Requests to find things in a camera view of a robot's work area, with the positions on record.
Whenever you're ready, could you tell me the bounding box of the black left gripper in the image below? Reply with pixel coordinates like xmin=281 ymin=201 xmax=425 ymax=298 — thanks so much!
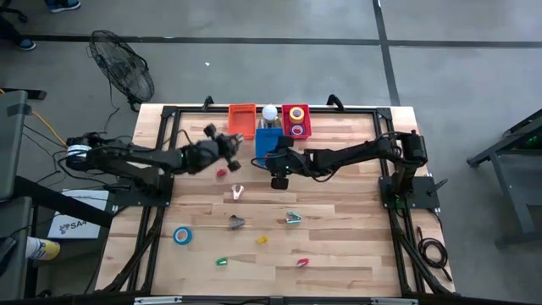
xmin=202 ymin=121 xmax=244 ymax=174

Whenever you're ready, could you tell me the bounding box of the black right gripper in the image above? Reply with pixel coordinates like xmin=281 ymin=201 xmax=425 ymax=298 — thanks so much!
xmin=265 ymin=134 xmax=307 ymax=191

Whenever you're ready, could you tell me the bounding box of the blue plastic basket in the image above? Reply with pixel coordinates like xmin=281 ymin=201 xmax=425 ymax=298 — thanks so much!
xmin=254 ymin=126 xmax=285 ymax=167

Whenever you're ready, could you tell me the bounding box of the yellow tape roll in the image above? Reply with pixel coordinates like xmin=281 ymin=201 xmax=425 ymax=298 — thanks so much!
xmin=288 ymin=106 xmax=306 ymax=125

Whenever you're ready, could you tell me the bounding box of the light blue tape roll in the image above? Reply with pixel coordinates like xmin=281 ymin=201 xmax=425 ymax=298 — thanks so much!
xmin=172 ymin=225 xmax=194 ymax=247

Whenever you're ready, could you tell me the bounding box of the orange plastic basket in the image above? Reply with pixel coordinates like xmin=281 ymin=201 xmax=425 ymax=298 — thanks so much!
xmin=228 ymin=103 xmax=258 ymax=141

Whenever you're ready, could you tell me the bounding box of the red plastic basket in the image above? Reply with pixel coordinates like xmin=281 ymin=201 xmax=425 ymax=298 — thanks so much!
xmin=281 ymin=103 xmax=312 ymax=141

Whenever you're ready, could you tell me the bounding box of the white light bulb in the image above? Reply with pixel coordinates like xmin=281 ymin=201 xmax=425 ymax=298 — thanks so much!
xmin=258 ymin=103 xmax=283 ymax=130

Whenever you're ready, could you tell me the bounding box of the black floor fan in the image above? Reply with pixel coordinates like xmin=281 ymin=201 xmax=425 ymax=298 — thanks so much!
xmin=86 ymin=29 xmax=156 ymax=114

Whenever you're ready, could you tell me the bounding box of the white printed paper sign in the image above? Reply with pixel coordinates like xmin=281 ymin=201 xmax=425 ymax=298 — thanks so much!
xmin=47 ymin=188 xmax=111 ymax=241

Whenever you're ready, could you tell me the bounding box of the black diagonal bar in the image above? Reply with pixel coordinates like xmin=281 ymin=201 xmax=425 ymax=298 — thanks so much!
xmin=14 ymin=175 xmax=116 ymax=230

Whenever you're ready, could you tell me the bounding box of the yellow and white bottle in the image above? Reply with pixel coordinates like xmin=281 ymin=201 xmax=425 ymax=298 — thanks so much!
xmin=24 ymin=236 xmax=62 ymax=262

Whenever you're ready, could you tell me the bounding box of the grey equipment cart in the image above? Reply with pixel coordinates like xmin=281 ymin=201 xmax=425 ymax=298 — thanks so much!
xmin=0 ymin=87 xmax=48 ymax=301

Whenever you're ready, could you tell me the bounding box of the dark metal stand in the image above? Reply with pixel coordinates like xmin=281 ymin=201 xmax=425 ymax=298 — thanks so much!
xmin=466 ymin=108 xmax=542 ymax=247

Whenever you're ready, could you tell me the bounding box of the black aluminium table frame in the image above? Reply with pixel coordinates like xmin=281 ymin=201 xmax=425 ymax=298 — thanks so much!
xmin=99 ymin=104 xmax=455 ymax=297

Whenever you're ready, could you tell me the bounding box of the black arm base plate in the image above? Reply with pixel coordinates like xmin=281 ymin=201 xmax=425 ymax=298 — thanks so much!
xmin=378 ymin=175 xmax=449 ymax=211
xmin=102 ymin=184 xmax=174 ymax=209

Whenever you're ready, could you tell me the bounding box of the coiled black cable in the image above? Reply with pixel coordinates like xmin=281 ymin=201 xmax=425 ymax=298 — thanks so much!
xmin=416 ymin=225 xmax=454 ymax=283

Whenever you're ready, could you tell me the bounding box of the silver metal bracket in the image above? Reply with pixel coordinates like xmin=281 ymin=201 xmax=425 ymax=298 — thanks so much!
xmin=133 ymin=296 xmax=184 ymax=305
xmin=369 ymin=297 xmax=419 ymax=305

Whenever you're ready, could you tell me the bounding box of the yellow floor power cable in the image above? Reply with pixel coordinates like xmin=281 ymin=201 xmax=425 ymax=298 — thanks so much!
xmin=0 ymin=87 xmax=69 ymax=148

